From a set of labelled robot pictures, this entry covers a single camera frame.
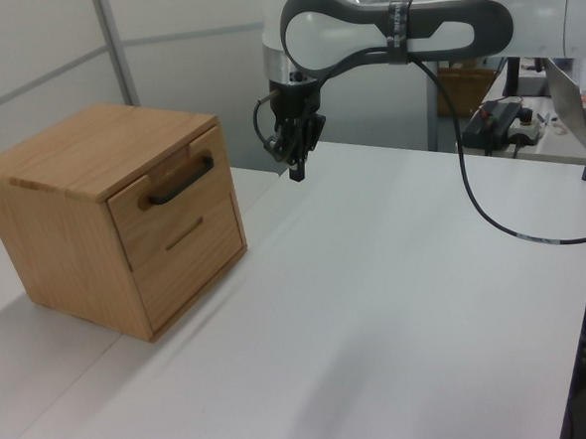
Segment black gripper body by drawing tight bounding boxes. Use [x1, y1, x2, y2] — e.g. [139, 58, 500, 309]
[269, 77, 325, 128]

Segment wooden drawer with black handle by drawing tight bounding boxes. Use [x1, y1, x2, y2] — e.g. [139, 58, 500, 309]
[101, 123, 239, 276]

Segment wooden drawer cabinet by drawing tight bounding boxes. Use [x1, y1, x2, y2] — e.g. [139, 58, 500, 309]
[0, 93, 255, 354]

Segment brown cardboard box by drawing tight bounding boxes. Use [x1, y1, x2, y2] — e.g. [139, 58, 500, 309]
[436, 62, 502, 119]

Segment black power supply box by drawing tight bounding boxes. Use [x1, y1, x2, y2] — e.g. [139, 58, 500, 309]
[462, 101, 526, 153]

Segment grey emergency stop button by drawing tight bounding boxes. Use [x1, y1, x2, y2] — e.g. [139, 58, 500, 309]
[507, 106, 543, 149]

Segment white desk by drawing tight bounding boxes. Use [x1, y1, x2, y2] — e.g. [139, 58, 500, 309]
[452, 89, 586, 175]

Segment silver laptop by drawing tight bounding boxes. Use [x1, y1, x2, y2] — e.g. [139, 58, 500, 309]
[543, 55, 586, 165]

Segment black cable strap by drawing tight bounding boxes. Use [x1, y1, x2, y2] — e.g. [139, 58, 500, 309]
[385, 0, 418, 67]

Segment black metal drawer handle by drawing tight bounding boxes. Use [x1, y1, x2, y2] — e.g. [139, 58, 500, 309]
[144, 155, 218, 208]

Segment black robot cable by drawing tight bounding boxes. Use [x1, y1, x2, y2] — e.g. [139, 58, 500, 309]
[249, 32, 586, 264]

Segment wooden drawer without handle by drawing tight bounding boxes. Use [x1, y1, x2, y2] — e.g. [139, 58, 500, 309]
[123, 192, 255, 341]

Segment grey partition post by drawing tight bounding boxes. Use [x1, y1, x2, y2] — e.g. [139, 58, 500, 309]
[93, 0, 141, 109]

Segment black monitor post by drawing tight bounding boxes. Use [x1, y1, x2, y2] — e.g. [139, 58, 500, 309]
[503, 56, 526, 100]

